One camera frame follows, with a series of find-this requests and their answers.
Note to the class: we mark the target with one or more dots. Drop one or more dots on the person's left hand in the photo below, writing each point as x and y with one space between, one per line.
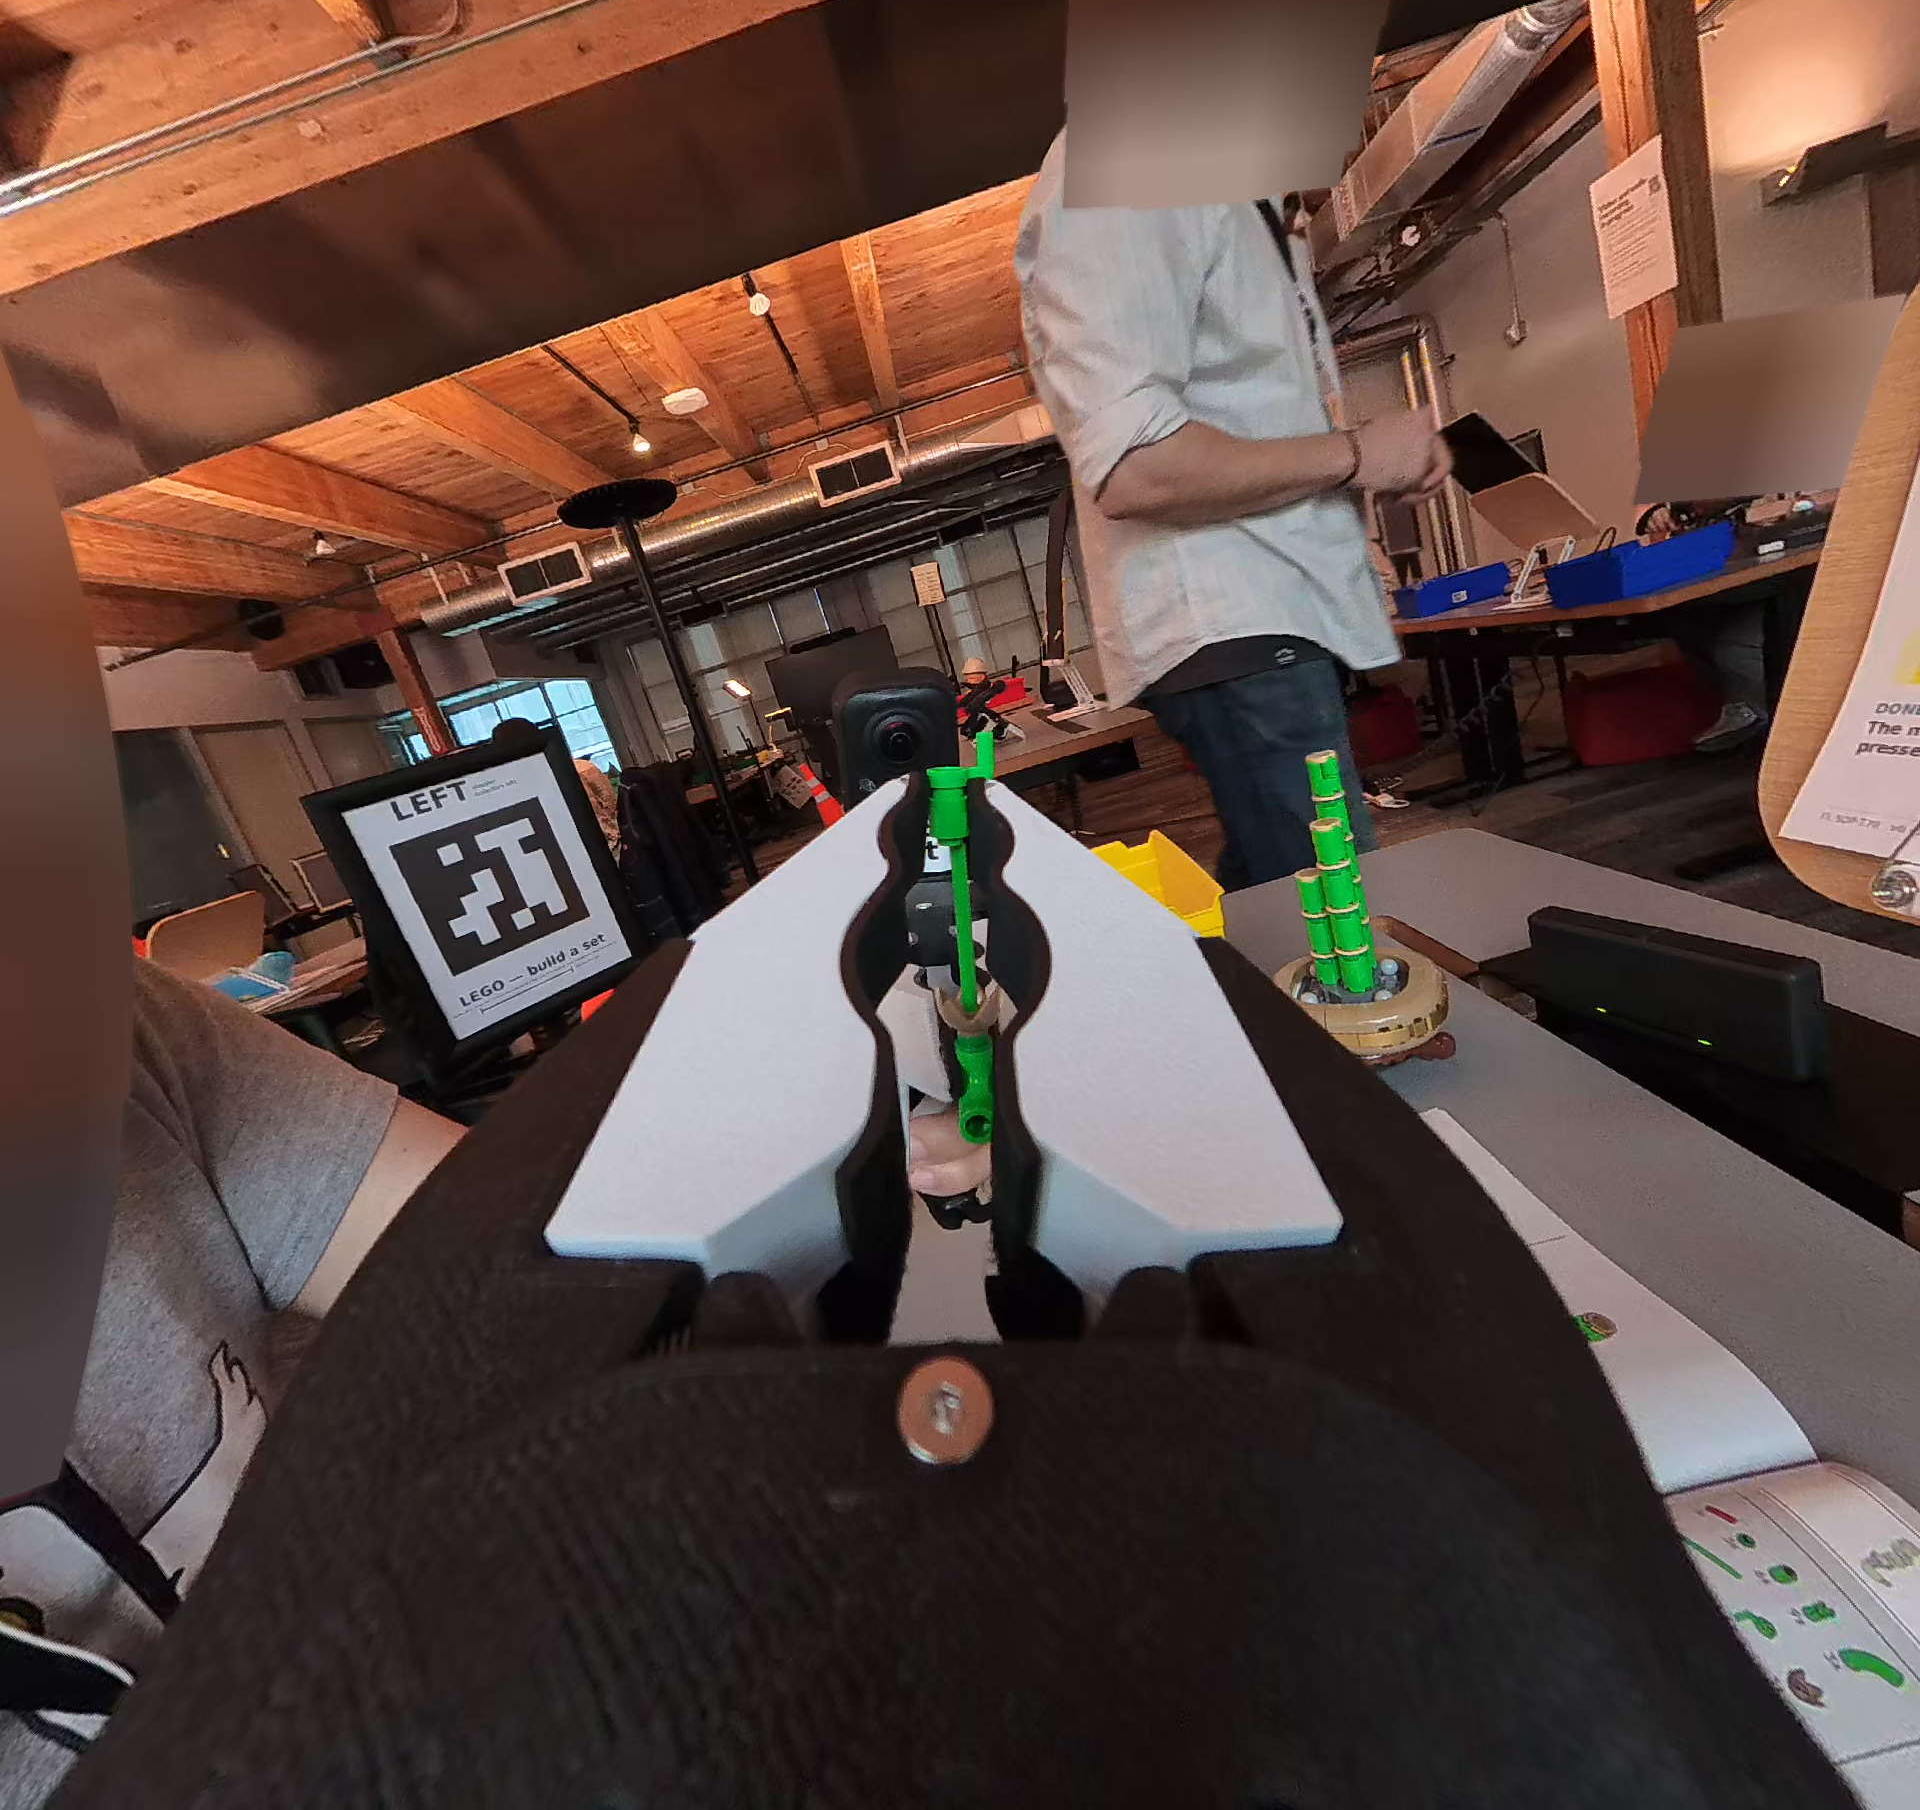
943 1158

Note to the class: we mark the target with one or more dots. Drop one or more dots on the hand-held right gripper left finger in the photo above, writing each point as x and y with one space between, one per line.
705 1091

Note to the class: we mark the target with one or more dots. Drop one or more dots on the wooden instruction board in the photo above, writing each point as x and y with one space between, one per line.
1823 669

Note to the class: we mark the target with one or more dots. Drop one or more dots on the blue plastic bin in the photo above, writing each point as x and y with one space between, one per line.
1448 591
1635 572

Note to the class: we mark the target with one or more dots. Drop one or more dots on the tablet on wooden stand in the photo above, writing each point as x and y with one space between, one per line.
1531 506

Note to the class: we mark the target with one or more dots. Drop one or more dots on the small toy robot arm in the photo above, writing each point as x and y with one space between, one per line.
982 702

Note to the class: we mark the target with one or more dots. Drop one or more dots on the black pole stand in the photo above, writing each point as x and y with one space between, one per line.
660 641

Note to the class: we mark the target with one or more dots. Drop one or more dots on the black rectangular device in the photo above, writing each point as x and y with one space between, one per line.
1667 992

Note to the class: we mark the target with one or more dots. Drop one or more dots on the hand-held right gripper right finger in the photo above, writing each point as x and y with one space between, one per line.
1171 1091

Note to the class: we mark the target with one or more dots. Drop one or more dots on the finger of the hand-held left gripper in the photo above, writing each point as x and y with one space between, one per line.
917 1036

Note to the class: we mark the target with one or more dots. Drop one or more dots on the printed instruction sheet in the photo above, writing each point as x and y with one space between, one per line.
1882 731

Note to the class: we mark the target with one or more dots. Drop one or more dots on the lego instruction booklet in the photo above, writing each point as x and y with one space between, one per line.
1695 1405

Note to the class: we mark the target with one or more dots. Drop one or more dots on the black framed marker sign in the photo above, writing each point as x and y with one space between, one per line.
481 894

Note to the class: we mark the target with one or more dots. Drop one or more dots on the green lego stem assembly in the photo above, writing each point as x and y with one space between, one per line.
976 1075

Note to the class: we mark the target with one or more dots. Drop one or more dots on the black wall monitor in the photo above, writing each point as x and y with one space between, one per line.
809 669

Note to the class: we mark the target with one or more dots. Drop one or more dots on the red plastic container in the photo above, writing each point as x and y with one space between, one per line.
1383 726
1635 716

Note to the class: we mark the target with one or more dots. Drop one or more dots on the yellow plastic bin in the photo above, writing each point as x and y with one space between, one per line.
1164 880

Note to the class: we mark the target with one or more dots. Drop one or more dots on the lego bamboo pot model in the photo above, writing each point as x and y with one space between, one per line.
1358 1000

